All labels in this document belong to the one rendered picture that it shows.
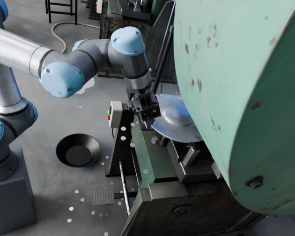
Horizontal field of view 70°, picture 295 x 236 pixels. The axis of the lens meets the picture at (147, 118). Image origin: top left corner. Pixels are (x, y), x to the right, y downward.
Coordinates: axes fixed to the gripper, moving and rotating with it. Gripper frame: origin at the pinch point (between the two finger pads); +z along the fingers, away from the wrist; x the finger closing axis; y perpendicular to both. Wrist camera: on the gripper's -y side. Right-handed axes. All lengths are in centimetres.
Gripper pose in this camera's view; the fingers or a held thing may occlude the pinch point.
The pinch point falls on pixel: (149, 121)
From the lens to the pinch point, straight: 77.6
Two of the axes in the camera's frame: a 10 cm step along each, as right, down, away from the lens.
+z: 1.9, 6.5, 7.4
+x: 9.5, -3.2, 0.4
